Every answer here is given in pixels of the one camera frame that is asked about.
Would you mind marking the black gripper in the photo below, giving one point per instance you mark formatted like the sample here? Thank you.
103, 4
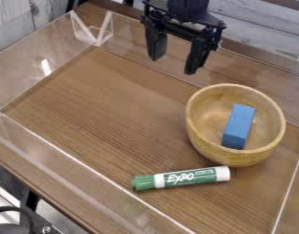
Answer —
186, 18

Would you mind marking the blue rectangular block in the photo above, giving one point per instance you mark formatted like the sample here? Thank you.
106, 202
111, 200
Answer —
237, 130

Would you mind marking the green Expo marker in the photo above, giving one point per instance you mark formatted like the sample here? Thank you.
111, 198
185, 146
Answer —
182, 178

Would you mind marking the clear acrylic tray walls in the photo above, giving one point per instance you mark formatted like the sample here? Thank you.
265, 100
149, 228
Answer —
93, 114

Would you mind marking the brown wooden bowl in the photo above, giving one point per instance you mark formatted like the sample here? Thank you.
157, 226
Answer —
208, 111

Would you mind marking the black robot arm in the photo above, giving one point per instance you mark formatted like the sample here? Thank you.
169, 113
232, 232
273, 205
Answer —
185, 19

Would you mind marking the black equipment bottom left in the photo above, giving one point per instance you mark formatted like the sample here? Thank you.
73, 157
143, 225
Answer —
20, 220

